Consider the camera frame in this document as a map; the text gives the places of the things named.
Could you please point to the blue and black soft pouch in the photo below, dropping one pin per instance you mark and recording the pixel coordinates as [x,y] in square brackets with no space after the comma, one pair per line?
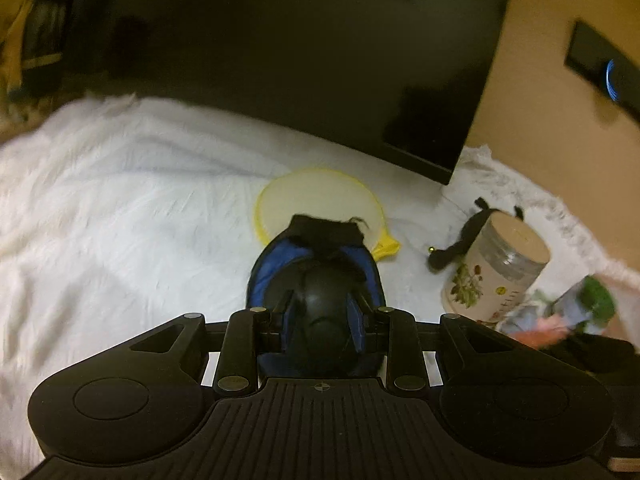
[270,272]

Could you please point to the white fluffy blanket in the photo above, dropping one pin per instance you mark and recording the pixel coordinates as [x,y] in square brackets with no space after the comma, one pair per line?
[125,210]

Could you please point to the black monitor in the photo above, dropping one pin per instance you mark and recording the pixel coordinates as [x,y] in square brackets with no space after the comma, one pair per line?
[300,60]

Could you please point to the dark bag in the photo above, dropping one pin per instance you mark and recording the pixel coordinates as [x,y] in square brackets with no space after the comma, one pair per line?
[47,35]

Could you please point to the floral print jar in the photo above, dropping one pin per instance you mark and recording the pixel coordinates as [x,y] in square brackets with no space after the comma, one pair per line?
[495,270]

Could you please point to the black power strip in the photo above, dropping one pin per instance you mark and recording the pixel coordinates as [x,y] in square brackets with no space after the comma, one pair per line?
[595,60]

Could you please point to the yellow rimmed round plate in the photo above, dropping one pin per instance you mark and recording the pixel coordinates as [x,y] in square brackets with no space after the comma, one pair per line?
[310,200]

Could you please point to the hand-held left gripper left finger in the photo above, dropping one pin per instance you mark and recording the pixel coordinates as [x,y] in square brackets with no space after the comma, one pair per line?
[284,327]

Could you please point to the colourful printed packet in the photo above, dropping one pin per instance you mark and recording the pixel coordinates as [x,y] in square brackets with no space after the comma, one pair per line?
[575,305]

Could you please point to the black collar with bell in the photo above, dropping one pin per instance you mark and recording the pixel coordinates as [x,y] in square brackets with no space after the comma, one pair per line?
[466,236]

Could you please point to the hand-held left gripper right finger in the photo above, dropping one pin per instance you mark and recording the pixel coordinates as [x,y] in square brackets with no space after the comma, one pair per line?
[357,327]

